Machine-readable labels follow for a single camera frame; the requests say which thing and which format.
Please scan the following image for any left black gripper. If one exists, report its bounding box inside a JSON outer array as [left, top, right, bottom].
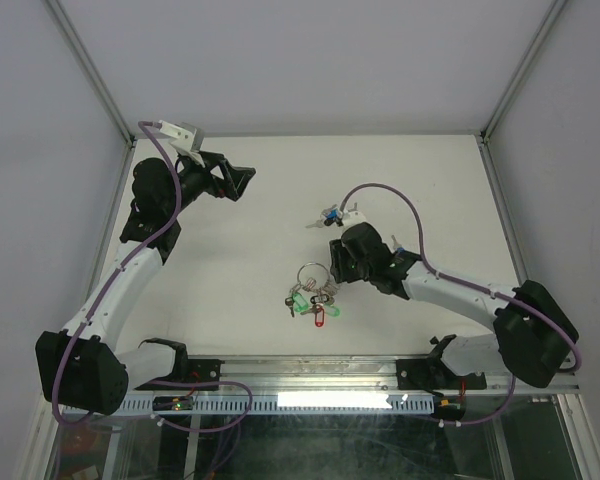
[[164, 150, 255, 217]]

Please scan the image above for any keyring with tagged keys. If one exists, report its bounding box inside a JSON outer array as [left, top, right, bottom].
[[284, 262, 341, 328]]

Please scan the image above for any yellow tagged key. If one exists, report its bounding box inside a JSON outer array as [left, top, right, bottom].
[[391, 235, 405, 253]]

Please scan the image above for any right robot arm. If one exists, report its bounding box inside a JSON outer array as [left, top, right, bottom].
[[329, 222, 579, 388]]

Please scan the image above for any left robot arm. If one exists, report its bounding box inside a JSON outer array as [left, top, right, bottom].
[[35, 152, 256, 415]]

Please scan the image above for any black tagged key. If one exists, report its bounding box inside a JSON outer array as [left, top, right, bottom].
[[307, 218, 334, 228]]

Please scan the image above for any blue tagged key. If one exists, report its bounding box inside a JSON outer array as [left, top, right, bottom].
[[321, 204, 343, 226]]

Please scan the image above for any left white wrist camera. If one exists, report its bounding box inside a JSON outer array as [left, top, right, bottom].
[[158, 120, 205, 166]]

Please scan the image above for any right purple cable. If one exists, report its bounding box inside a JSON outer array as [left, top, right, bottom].
[[340, 183, 583, 429]]

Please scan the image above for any purple cable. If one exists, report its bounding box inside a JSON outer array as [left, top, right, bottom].
[[340, 183, 583, 429], [49, 120, 255, 432]]

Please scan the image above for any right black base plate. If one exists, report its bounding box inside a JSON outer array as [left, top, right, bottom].
[[395, 358, 487, 392]]

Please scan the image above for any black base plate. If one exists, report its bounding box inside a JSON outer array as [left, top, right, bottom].
[[395, 358, 487, 392], [136, 357, 224, 392]]

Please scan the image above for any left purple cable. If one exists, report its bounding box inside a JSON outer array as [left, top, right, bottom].
[[49, 120, 255, 432]]

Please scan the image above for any aluminium mounting rail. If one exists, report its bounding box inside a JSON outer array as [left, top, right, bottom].
[[44, 355, 580, 401]]

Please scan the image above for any white slotted cable duct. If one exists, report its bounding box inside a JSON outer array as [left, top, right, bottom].
[[115, 391, 434, 416]]

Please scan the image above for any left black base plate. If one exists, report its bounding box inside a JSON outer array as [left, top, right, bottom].
[[136, 357, 224, 392]]

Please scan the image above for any left aluminium frame post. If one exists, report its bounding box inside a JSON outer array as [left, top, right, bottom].
[[42, 0, 135, 147]]

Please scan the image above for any aluminium frame post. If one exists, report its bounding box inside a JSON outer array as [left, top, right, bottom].
[[42, 0, 135, 147], [480, 0, 570, 144]]

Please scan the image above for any right aluminium frame post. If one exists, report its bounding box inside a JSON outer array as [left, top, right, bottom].
[[480, 0, 570, 144]]

